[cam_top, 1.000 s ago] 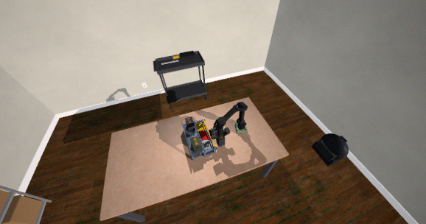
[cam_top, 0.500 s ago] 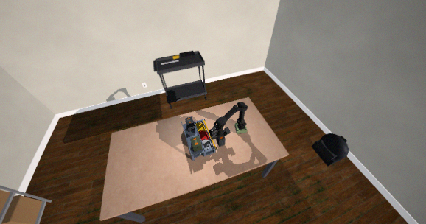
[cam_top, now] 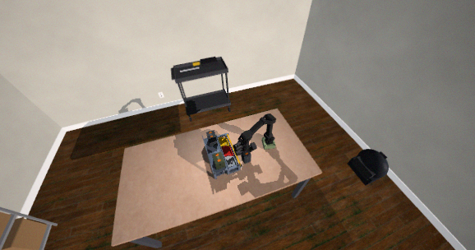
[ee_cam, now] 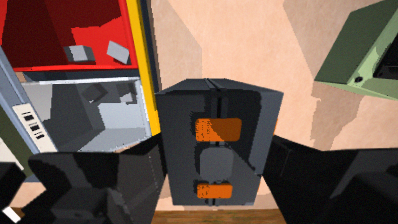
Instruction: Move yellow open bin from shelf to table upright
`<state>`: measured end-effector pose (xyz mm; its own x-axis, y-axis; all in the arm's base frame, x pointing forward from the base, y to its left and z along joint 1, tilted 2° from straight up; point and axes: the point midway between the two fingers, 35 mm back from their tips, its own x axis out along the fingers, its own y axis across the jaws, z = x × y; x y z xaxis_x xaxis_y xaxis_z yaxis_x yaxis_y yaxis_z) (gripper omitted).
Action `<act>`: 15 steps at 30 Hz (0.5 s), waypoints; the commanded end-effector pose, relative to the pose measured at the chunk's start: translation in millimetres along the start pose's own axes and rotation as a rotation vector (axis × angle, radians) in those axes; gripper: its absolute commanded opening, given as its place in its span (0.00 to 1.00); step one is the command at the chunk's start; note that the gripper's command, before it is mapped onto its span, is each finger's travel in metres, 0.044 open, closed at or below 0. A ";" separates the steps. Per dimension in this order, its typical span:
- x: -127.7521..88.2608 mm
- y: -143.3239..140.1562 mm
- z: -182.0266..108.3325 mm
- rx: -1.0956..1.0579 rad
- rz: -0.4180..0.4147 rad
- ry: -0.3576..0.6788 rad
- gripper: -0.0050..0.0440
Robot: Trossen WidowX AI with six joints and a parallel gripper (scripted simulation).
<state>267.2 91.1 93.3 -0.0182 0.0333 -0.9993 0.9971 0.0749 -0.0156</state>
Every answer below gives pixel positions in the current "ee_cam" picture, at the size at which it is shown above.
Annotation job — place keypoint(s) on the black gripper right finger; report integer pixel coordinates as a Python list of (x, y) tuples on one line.
[(306, 182)]

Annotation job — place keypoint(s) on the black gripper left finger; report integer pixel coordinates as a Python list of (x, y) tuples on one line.
[(135, 177)]

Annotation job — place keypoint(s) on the red open bin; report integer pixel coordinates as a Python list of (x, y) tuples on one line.
[(33, 33)]

